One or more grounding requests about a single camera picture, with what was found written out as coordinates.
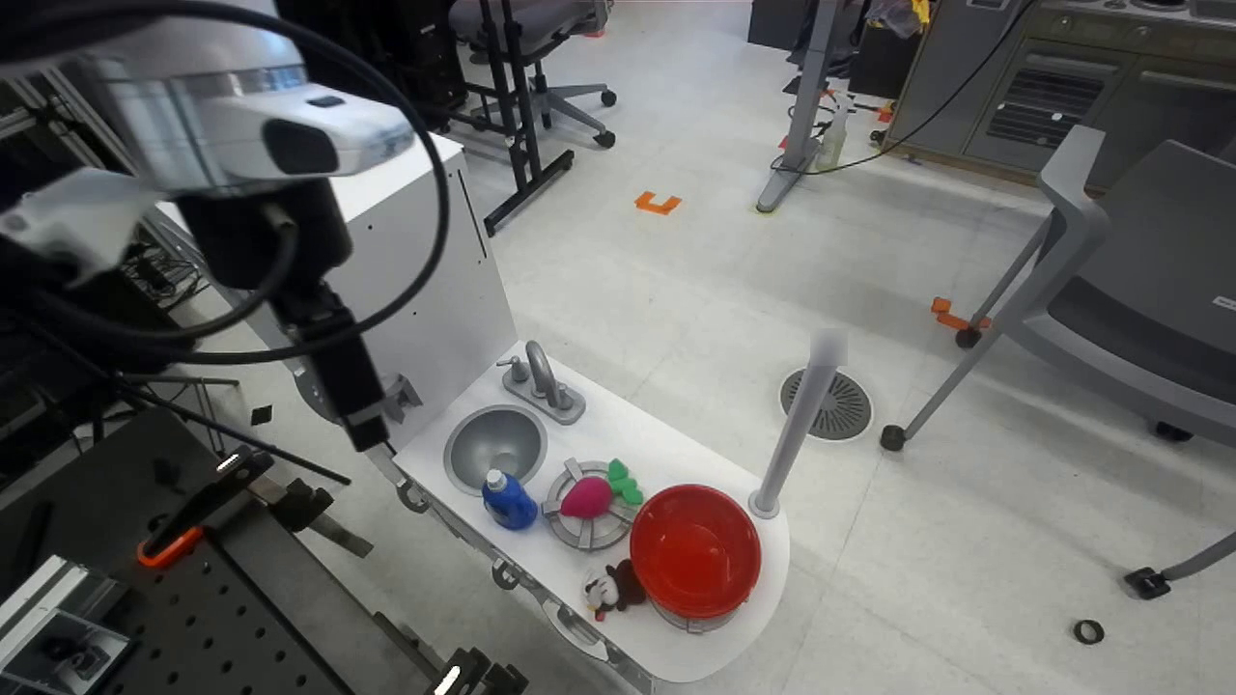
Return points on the gray table leg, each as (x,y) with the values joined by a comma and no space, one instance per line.
(803,111)

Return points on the black metal stand frame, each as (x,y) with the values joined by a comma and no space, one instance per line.
(521,130)

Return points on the gray chair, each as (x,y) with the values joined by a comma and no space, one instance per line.
(1133,293)

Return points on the orange floor tape marker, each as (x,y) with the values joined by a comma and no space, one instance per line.
(659,203)
(949,309)

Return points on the black perforated breadboard table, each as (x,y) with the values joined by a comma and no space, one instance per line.
(194,592)

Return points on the gray plastic post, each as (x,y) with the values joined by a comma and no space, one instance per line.
(798,426)

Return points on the gray round sink basin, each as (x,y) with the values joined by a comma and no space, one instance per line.
(497,447)

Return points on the blue toy bottle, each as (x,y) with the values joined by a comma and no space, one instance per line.
(508,498)

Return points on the white toy kitchen unit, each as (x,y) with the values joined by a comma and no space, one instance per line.
(438,293)

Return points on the brown toy food piece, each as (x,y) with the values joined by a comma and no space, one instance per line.
(618,588)

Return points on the gray leg with black foot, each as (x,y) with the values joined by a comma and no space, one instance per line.
(1171,569)

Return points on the round floor drain cover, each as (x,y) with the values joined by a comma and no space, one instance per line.
(838,409)

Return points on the green toy food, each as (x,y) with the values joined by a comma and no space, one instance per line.
(623,484)

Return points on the red plastic bowl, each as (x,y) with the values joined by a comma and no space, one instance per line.
(696,548)

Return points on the pink toy food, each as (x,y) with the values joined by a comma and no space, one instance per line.
(588,494)

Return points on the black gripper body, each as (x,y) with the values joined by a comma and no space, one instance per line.
(314,320)

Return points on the black office chair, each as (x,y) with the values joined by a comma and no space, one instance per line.
(543,50)

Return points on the gray metal cabinet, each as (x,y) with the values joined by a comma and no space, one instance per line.
(1030,77)

